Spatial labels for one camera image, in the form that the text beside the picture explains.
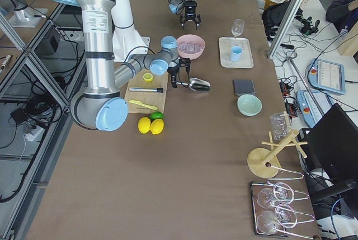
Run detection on black monitor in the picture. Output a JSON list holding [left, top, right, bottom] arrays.
[[307, 103, 357, 181]]

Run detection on blue teach pendant far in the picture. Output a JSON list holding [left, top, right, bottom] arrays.
[[307, 59, 346, 95]]

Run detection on clear wine glass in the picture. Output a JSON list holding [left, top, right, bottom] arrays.
[[231, 19, 245, 39]]

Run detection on inverted wine glass upper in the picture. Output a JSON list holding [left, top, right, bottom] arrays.
[[256, 182, 294, 209]]

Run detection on green ceramic bowl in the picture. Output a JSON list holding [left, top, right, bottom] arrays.
[[237, 94, 262, 116]]

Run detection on aluminium frame post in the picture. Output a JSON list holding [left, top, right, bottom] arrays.
[[267, 0, 303, 60]]

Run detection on metal ice scoop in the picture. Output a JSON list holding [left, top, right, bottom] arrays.
[[176, 77, 211, 92]]

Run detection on blue teach pendant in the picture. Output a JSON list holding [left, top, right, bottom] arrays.
[[307, 59, 346, 95], [296, 90, 334, 128]]

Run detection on black backpack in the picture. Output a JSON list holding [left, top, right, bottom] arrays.
[[261, 2, 290, 41]]

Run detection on seated person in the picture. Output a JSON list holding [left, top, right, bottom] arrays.
[[326, 0, 357, 32]]

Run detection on half lemon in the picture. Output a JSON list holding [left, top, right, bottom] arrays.
[[143, 72, 154, 82]]

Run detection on wooden cup tree stand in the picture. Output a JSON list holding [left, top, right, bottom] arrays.
[[247, 128, 307, 179]]

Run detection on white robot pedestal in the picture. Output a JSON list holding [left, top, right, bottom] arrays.
[[111, 0, 150, 62]]

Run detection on whole lemon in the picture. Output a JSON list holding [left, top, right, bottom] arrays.
[[138, 117, 151, 134], [150, 119, 164, 135]]

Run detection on glass mug on stand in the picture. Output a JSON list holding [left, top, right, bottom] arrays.
[[270, 111, 291, 140]]

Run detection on green lime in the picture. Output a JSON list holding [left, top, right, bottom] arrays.
[[150, 111, 164, 120]]

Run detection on pink bowl of ice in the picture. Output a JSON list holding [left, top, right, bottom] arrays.
[[176, 34, 205, 60]]

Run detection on cream serving tray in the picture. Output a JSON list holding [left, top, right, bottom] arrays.
[[218, 37, 254, 69]]

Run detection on yellow plastic knife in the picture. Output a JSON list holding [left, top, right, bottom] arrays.
[[129, 100, 158, 110]]

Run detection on inverted wine glass lower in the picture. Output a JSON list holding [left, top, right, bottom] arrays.
[[256, 204, 298, 235]]

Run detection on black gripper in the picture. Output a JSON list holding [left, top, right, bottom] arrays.
[[180, 1, 201, 29], [167, 65, 180, 88]]

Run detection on whole lemon near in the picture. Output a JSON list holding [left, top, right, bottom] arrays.
[[138, 117, 151, 134]]

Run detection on blue teach pendant near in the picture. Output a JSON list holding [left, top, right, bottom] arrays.
[[296, 90, 334, 128]]

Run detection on steel muddler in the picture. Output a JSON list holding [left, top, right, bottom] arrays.
[[128, 87, 164, 93]]

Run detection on inverted wine glass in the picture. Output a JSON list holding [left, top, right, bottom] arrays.
[[256, 182, 294, 209], [256, 204, 298, 235]]

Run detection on whole lemon far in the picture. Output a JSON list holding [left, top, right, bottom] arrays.
[[150, 119, 164, 135]]

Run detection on bamboo cutting board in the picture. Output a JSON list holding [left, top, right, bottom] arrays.
[[124, 70, 168, 114]]

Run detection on light blue cup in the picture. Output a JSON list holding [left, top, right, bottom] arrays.
[[230, 45, 243, 62]]

